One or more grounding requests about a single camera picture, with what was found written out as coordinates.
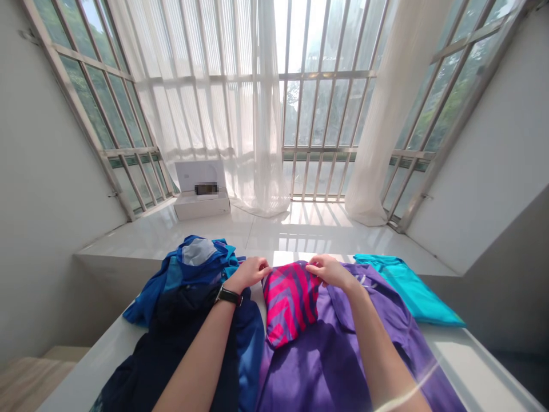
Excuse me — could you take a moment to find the folded teal shirt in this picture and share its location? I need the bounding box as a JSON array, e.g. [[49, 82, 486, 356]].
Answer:
[[353, 253, 467, 329]]

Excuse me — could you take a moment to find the pile of blue clothes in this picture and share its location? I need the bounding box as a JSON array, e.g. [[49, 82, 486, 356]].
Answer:
[[90, 234, 266, 412]]

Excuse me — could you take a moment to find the open white box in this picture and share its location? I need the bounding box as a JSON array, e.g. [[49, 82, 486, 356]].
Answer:
[[173, 160, 232, 222]]

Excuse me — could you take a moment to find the purple shirt with pink stripes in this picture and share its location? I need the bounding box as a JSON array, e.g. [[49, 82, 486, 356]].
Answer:
[[255, 260, 468, 412]]

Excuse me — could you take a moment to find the barred window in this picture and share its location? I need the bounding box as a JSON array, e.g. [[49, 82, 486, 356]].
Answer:
[[19, 0, 532, 235]]

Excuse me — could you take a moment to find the person's left hand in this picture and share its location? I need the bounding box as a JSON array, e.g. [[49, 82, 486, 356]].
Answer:
[[225, 256, 272, 295]]

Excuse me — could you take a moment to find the sheer white curtain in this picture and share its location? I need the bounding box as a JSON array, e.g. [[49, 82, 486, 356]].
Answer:
[[105, 0, 292, 219], [344, 0, 455, 227]]

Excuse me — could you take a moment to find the person's right hand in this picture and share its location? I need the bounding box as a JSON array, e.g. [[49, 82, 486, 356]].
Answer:
[[305, 253, 360, 290]]

